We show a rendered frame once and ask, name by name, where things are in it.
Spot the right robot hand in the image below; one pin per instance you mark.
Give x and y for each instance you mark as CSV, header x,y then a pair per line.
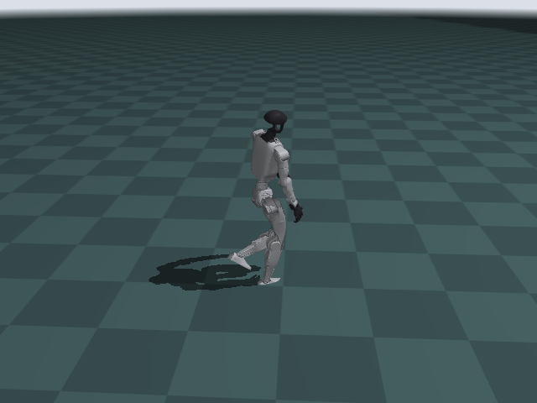
x,y
297,211

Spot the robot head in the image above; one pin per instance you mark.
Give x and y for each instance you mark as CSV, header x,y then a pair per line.
x,y
274,117

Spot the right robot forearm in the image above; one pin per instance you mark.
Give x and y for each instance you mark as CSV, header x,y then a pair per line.
x,y
289,195

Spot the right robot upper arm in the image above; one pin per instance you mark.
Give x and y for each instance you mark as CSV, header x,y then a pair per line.
x,y
281,155

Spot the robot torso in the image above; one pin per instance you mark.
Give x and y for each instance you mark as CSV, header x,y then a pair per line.
x,y
264,167

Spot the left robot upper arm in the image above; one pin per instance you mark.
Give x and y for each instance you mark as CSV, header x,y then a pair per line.
x,y
255,133

